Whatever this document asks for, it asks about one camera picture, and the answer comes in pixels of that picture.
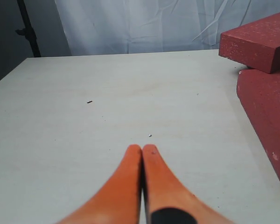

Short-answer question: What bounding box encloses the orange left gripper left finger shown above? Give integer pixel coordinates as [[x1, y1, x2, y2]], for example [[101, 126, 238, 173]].
[[59, 144, 142, 224]]

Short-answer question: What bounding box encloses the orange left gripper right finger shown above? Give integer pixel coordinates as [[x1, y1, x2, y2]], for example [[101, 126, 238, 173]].
[[142, 144, 233, 224]]

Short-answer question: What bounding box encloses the red brick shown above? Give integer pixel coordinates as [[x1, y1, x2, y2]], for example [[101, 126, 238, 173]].
[[237, 69, 280, 181], [218, 13, 280, 73]]

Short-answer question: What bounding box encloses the black stand pole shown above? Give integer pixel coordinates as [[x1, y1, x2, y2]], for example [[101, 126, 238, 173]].
[[16, 0, 41, 57]]

